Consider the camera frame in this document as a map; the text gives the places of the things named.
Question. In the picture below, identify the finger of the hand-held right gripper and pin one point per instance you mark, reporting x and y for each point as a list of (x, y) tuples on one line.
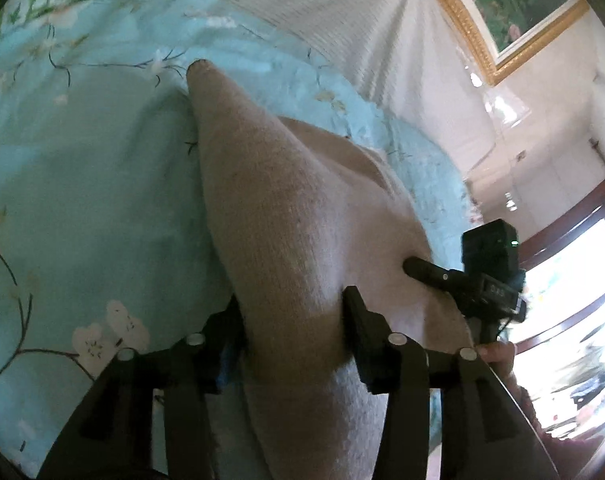
[(430, 271)]

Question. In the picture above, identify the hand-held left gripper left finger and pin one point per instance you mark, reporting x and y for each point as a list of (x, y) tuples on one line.
[(217, 345)]

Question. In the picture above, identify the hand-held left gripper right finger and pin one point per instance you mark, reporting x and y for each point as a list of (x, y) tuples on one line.
[(370, 345)]

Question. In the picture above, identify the beige knit sweater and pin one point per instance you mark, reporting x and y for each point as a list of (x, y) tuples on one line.
[(307, 240)]

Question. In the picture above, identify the person's right forearm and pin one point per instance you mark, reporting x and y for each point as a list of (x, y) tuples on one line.
[(542, 420)]

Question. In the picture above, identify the person's right hand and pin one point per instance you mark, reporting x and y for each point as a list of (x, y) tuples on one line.
[(497, 357)]

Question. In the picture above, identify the blue floral bed sheet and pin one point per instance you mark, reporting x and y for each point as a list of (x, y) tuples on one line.
[(92, 185)]

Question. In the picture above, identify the gold framed flower painting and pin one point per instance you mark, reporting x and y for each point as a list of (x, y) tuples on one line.
[(512, 5)]

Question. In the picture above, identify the white striped headboard cushion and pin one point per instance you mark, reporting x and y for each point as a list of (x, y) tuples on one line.
[(342, 25)]

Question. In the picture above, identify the brown wooden door frame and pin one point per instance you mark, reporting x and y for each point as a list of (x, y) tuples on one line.
[(572, 225)]

